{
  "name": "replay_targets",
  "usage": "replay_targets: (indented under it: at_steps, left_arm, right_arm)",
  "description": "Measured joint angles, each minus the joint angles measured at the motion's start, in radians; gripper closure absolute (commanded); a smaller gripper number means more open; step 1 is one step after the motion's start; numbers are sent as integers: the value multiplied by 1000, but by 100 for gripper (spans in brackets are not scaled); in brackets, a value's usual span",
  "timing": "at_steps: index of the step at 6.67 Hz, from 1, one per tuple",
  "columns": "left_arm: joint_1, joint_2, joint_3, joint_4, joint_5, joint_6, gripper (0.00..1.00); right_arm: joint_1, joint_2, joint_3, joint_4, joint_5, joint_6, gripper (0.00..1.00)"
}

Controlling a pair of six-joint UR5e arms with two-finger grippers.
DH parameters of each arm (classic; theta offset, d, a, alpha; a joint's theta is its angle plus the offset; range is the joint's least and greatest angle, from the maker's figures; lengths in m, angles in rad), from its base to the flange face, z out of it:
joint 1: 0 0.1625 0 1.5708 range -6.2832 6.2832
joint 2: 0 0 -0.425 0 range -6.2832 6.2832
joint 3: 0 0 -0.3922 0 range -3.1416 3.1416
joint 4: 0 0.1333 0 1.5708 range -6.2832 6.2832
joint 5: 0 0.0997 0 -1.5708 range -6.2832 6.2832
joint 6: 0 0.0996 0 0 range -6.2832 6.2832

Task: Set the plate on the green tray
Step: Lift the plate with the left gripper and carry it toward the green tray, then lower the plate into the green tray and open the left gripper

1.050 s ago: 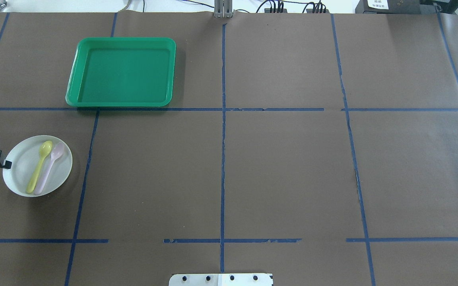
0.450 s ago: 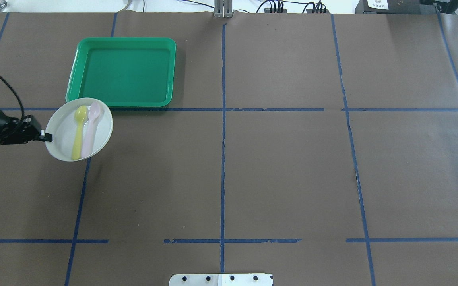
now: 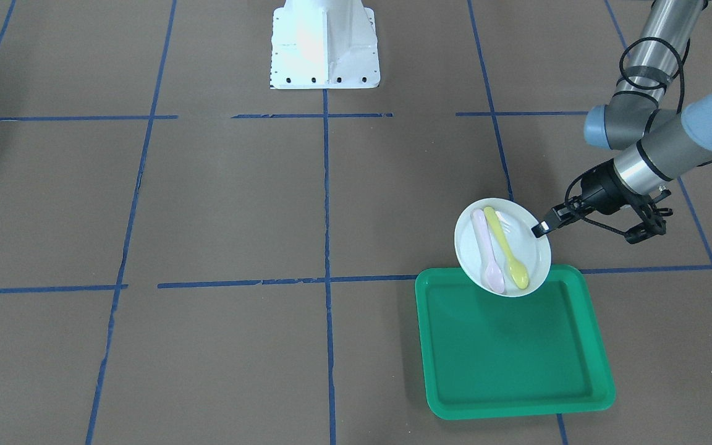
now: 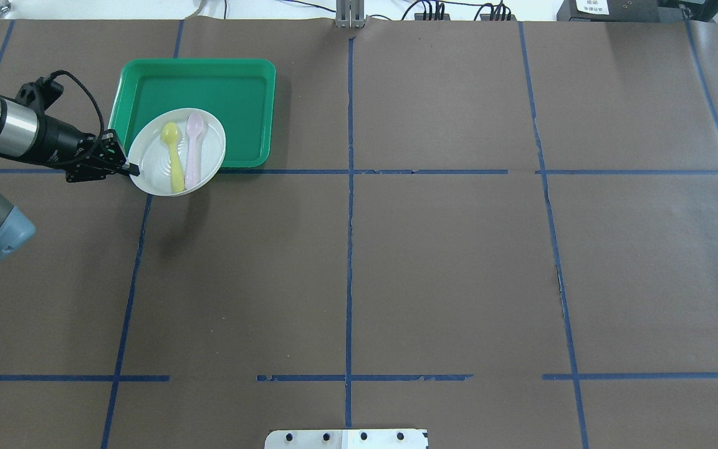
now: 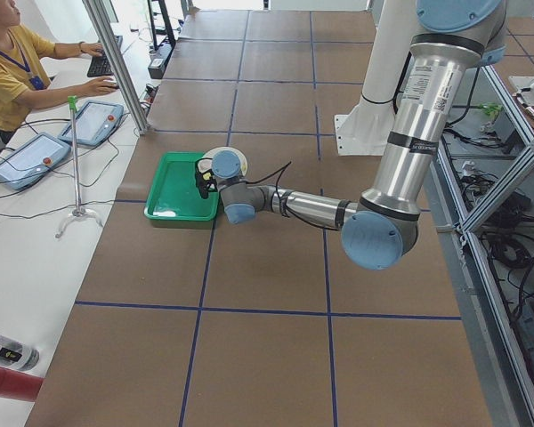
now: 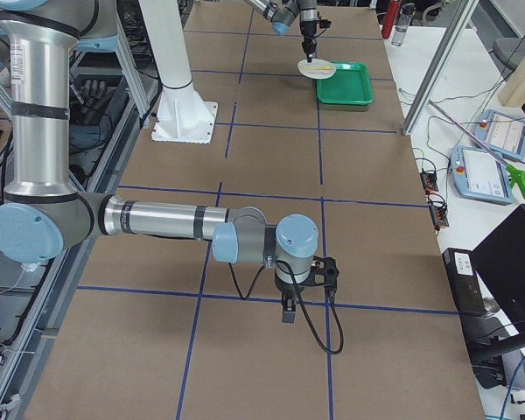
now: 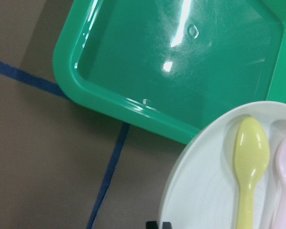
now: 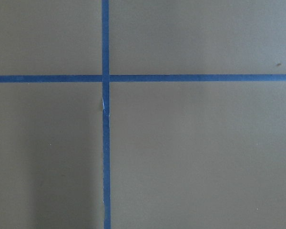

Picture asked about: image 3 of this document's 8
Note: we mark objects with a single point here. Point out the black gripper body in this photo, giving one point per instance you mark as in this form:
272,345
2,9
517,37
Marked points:
601,185

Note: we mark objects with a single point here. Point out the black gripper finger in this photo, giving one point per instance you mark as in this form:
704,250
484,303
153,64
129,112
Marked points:
554,219

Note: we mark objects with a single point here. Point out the white round plate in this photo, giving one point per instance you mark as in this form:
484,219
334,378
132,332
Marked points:
516,223

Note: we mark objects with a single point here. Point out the yellow plastic spoon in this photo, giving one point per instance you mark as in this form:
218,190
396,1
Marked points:
513,266

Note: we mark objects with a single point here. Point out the pink plastic spoon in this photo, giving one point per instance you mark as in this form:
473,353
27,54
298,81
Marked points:
491,276

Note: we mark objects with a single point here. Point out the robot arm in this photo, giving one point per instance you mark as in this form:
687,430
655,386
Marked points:
657,137

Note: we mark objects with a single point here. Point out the green plastic tray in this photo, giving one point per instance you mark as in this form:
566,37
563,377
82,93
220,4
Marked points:
489,356

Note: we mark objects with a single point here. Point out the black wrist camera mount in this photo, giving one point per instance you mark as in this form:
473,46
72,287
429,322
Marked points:
652,218

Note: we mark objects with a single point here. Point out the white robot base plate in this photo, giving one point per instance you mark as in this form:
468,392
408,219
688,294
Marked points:
324,44

